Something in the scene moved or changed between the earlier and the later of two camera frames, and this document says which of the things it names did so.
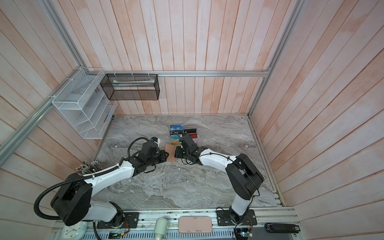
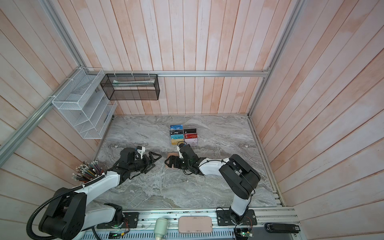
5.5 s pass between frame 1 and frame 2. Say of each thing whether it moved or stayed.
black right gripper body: moved
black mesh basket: stayed
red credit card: stayed
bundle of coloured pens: stayed
